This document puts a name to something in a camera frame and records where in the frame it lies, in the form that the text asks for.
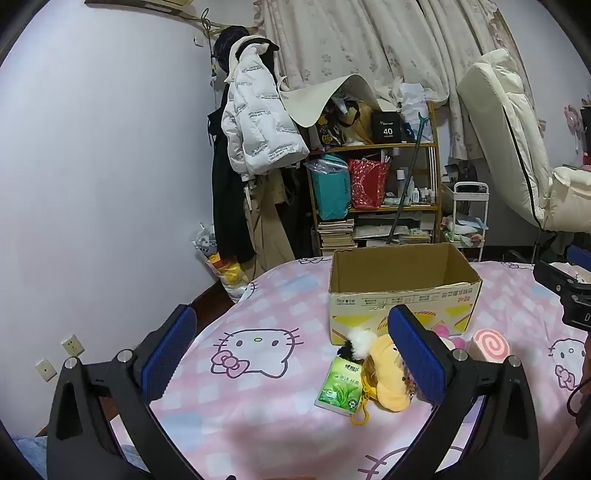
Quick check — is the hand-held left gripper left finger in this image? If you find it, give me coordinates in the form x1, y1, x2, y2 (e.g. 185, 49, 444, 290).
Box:
46, 304, 204, 480

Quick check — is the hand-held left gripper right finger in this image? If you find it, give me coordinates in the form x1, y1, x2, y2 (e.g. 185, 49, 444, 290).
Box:
387, 305, 541, 480

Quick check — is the yellow plush toy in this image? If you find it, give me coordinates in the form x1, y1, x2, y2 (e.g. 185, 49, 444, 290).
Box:
350, 333, 417, 426

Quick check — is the pink and purple plush doll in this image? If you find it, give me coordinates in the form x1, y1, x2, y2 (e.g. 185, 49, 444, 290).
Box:
431, 323, 469, 352

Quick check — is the black and white plush toy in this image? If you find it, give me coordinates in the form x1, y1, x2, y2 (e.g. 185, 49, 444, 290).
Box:
337, 329, 378, 361

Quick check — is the cardboard box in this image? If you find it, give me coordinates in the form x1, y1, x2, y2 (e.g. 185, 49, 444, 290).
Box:
329, 242, 483, 346

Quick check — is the pink swirl roll plush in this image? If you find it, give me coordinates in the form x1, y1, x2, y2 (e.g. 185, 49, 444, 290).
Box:
468, 329, 511, 363

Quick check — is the green tissue pack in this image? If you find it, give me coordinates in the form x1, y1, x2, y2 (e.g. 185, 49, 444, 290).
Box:
314, 357, 365, 417

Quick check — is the clear bag with yellow contents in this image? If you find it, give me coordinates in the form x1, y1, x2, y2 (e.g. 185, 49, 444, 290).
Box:
193, 224, 257, 303

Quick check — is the white trolley cart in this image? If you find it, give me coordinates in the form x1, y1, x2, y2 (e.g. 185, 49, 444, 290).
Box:
441, 181, 490, 261

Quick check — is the pile of papers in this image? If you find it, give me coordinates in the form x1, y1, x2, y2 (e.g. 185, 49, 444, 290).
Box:
355, 224, 435, 245

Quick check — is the pink cat print bedsheet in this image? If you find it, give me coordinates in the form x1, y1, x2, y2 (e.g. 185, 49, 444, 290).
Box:
106, 256, 591, 480

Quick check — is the pink fan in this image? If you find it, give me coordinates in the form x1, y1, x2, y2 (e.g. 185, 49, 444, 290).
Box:
563, 105, 591, 153

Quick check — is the dark patterned bag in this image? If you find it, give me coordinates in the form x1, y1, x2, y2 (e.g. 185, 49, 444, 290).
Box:
443, 161, 478, 185

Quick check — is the stack of books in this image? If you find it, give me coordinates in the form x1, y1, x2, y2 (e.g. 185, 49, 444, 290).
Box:
316, 219, 356, 257

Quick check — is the cream padded chair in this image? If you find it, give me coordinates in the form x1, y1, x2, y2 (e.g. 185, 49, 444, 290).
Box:
456, 47, 591, 264

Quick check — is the black coat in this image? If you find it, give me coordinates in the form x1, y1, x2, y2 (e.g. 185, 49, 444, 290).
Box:
210, 27, 280, 265

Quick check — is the group of small bottles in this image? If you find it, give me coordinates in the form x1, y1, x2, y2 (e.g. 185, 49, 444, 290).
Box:
394, 168, 437, 206

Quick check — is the beige coat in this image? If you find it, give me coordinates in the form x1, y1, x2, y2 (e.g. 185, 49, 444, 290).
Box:
242, 173, 296, 278

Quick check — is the green pole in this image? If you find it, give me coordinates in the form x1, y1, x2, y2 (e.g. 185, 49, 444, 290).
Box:
385, 111, 430, 245

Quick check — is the red bag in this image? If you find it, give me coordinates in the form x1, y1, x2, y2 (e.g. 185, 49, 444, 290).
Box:
348, 158, 391, 210

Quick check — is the teal bag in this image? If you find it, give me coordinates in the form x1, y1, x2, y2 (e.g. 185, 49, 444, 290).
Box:
310, 154, 352, 221

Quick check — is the wooden shelf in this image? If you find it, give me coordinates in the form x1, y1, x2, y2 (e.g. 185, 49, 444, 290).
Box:
305, 102, 441, 257

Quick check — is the black box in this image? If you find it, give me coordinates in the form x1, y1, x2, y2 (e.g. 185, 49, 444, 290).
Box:
370, 111, 407, 145

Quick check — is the white plastic bag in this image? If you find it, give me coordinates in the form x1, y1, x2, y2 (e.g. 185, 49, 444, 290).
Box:
397, 83, 435, 143

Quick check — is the yellow and black bag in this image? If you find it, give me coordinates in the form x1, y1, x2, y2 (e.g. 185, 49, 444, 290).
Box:
318, 99, 375, 148

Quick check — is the white puffer jacket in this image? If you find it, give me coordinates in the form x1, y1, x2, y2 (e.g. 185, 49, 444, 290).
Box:
221, 37, 310, 176

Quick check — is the floral curtain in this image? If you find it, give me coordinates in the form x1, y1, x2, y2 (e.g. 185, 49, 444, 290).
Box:
254, 0, 509, 160

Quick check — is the wooden wall rack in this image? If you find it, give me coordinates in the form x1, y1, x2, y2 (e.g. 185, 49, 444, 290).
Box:
85, 0, 195, 21

